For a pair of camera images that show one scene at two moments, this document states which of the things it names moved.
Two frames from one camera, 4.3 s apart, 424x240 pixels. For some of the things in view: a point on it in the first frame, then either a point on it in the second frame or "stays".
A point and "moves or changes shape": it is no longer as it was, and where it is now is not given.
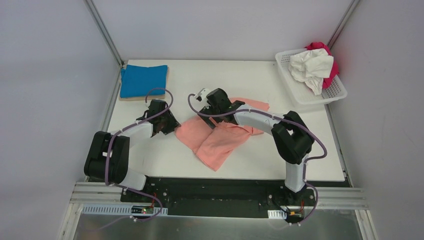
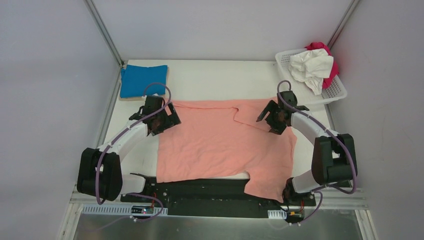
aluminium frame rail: x=103 y=31 stays
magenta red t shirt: x=335 y=72 stays
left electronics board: x=142 y=209 stays
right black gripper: x=209 y=112 to x=271 y=117
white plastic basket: x=336 y=90 stays
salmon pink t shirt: x=215 y=146 moves or changes shape
